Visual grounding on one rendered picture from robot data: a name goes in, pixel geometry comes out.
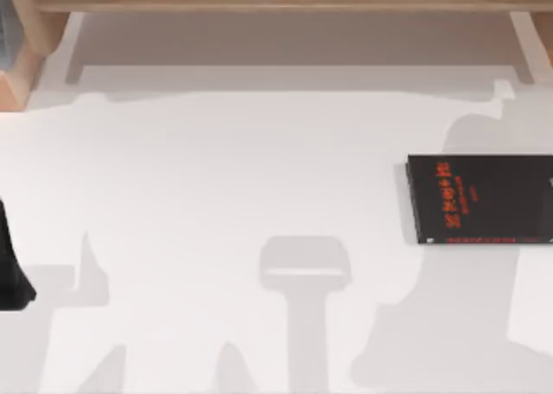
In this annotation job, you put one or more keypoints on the black book with red lettering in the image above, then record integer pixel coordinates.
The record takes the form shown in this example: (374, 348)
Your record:
(497, 199)

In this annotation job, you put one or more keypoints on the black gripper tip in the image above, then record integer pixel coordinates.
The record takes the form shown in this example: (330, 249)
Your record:
(10, 277)

